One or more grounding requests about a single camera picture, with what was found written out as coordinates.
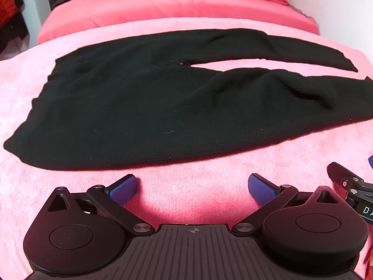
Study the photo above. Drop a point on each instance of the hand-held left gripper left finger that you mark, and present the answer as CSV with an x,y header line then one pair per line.
x,y
123,189

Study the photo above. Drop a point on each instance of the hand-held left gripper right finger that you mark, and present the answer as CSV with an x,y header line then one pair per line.
x,y
261,191

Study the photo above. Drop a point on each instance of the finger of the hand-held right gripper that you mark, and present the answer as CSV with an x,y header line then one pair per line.
x,y
339,175
371,162

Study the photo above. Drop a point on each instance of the black pants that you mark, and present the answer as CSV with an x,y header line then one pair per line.
x,y
151,105

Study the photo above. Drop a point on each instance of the pink fleece blanket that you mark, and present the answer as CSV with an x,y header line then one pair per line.
x,y
186,175

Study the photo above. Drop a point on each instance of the red bed cover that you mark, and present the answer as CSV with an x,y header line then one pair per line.
x,y
151,8

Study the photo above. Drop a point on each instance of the rack of hanging clothes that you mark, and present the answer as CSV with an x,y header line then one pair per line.
x,y
10,14

